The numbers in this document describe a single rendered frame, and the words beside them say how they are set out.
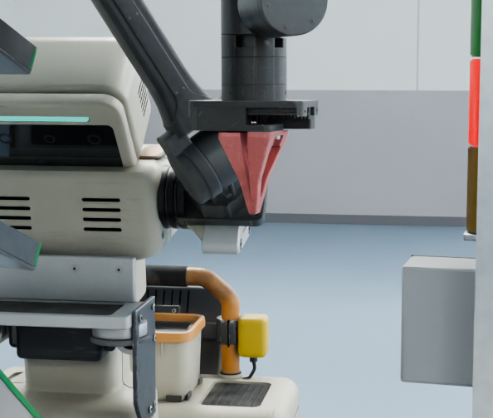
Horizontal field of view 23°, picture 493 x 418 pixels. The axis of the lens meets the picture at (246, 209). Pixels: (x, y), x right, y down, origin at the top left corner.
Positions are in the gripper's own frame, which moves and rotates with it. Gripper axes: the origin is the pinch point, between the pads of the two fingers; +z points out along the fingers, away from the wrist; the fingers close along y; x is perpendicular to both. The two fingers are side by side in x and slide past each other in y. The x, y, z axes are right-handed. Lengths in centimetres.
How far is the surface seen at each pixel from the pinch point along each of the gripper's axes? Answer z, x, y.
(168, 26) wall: -56, 850, -313
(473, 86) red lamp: -10.5, -32.4, 22.0
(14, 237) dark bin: 1.5, -15.2, -15.6
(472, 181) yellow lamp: -5.1, -32.4, 22.0
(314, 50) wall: -35, 865, -192
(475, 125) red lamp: -8.3, -32.6, 22.1
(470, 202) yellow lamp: -3.8, -32.2, 21.9
